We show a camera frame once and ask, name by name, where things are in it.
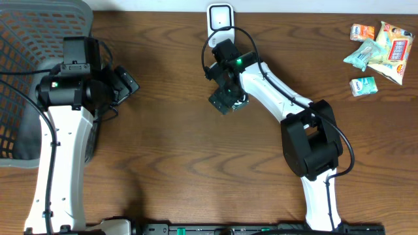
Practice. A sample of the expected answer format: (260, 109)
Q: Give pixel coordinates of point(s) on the yellow antibacterial wipes bag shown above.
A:
(397, 43)

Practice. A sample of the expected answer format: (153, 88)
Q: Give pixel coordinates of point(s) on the dark green Zam-Buk box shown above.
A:
(239, 104)

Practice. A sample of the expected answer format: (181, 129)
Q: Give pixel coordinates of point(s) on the white barcode scanner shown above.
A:
(220, 15)

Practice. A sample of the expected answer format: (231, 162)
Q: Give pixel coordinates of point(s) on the dark grey plastic basket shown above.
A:
(32, 34)

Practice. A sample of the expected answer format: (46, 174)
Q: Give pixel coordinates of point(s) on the green white tissue pack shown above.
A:
(363, 86)

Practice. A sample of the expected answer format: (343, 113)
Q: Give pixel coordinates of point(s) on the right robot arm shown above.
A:
(311, 145)

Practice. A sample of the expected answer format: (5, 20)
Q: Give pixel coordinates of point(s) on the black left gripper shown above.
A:
(125, 83)

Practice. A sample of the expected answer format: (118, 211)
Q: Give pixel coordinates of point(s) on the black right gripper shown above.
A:
(225, 98)

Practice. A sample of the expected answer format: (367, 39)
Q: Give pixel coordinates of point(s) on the orange tissue pack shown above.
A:
(360, 33)

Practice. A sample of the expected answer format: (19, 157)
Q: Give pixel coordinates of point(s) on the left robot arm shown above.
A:
(70, 100)

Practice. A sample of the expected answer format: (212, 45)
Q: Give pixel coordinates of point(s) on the light teal wipes pack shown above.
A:
(360, 58)

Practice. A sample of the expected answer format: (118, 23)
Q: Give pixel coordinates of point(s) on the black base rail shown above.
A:
(283, 228)

